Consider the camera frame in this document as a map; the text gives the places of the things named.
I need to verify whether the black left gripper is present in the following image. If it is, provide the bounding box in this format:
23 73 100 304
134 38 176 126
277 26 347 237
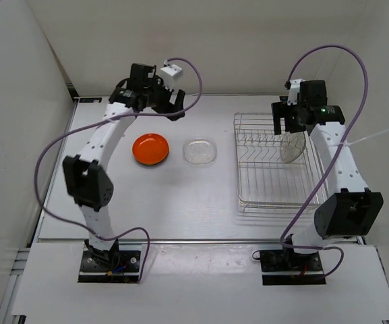
144 75 185 121

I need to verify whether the clear textured glass plate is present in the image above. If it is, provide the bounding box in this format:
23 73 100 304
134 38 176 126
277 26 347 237
280 132 306 163

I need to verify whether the orange plate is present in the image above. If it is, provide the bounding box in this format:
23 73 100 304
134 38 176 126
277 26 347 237
132 133 170 166

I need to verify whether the black plate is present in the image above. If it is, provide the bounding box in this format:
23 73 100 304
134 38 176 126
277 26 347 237
138 153 169 167

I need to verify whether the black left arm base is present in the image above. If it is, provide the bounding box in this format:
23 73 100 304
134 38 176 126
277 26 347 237
78 240 142 284

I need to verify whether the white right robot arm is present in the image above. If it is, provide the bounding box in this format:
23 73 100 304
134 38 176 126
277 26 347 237
272 79 384 270

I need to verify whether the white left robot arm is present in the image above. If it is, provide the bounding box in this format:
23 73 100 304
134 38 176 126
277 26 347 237
62 62 185 270

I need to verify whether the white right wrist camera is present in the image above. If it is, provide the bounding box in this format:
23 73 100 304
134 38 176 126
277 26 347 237
285 78 305 106

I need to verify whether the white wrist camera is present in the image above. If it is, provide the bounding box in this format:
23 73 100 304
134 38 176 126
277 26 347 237
285 78 305 106
159 61 183 84

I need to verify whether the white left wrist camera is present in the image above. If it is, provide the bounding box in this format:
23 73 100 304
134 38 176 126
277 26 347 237
159 61 183 84

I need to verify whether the silver wire dish rack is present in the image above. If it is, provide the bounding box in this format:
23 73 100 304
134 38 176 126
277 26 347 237
233 112 324 213

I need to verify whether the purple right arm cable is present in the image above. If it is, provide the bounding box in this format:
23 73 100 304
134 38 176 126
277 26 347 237
280 44 367 278

